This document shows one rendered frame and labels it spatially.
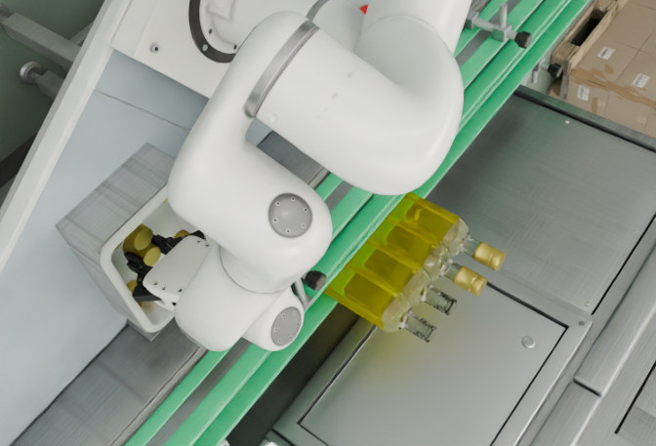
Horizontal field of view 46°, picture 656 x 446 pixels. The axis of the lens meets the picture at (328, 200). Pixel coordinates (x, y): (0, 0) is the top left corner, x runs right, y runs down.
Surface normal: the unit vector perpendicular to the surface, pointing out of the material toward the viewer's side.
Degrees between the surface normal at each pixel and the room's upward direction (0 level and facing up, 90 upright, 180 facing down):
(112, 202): 90
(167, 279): 106
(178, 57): 5
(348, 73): 62
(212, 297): 77
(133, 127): 0
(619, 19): 85
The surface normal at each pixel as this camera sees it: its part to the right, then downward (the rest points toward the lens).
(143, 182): -0.13, -0.60
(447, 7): 0.47, 0.35
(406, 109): 0.24, -0.42
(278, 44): 0.14, -0.15
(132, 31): -0.42, -0.18
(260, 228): -0.07, 0.18
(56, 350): 0.78, 0.43
